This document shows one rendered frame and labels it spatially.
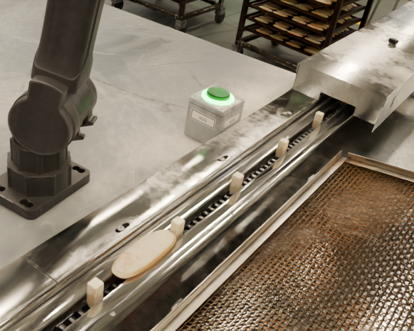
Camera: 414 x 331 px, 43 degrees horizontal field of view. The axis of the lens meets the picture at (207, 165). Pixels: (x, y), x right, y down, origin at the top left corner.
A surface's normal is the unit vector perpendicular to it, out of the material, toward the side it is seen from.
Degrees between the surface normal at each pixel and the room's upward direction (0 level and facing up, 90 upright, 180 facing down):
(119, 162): 0
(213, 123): 90
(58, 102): 90
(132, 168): 0
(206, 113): 90
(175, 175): 0
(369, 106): 90
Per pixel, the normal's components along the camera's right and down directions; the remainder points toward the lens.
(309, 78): -0.57, 0.39
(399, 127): 0.16, -0.81
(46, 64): -0.11, 0.32
